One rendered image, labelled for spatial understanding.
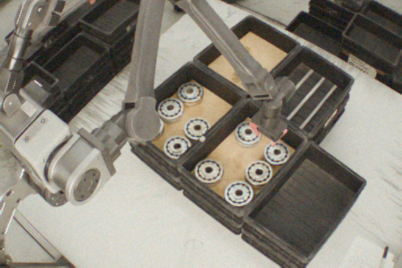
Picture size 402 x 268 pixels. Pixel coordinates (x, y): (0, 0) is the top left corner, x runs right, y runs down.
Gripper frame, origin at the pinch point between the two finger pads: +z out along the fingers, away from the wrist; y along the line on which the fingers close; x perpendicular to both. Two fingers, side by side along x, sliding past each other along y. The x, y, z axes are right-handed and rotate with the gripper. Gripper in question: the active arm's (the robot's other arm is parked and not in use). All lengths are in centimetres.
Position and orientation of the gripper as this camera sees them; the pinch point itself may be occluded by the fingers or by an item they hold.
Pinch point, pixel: (266, 138)
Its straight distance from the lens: 147.3
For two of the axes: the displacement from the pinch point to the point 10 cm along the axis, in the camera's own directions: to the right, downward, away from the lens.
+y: -7.4, -5.3, 4.2
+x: -6.7, 5.9, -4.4
